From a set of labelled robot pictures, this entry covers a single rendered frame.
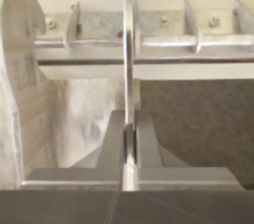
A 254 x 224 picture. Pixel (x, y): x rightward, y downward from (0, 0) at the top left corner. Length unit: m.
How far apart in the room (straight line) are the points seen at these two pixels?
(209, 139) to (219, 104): 0.30
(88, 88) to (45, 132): 0.06
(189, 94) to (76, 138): 1.42
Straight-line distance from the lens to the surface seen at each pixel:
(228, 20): 0.36
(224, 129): 1.64
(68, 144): 0.20
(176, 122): 1.53
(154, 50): 0.30
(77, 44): 0.28
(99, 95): 0.18
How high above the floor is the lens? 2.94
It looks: 74 degrees down
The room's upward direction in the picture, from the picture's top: 175 degrees counter-clockwise
